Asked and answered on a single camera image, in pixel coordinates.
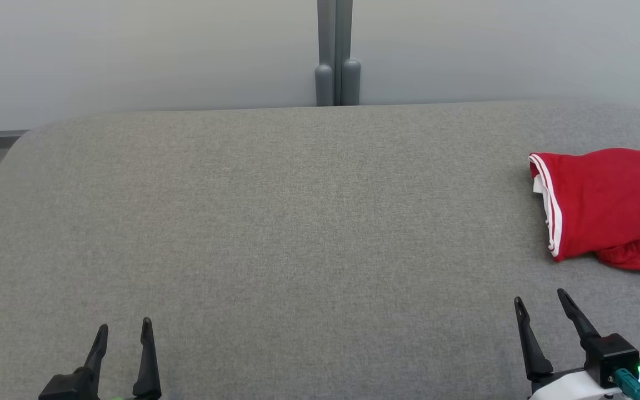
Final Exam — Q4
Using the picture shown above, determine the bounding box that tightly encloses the teal right camera cable plug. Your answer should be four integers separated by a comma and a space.
614, 368, 640, 400

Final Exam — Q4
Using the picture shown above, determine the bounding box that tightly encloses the grey fabric sofa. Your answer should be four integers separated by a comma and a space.
0, 100, 640, 400

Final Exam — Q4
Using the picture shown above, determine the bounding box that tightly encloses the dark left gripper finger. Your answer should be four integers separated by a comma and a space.
133, 317, 163, 399
78, 324, 109, 384

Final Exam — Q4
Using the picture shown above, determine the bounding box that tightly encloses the red and white basketball jersey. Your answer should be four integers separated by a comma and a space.
528, 147, 640, 263

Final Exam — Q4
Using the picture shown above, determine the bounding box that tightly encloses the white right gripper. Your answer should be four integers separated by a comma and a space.
514, 288, 621, 400

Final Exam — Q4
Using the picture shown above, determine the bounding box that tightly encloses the grey partition post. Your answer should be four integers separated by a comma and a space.
315, 0, 362, 107

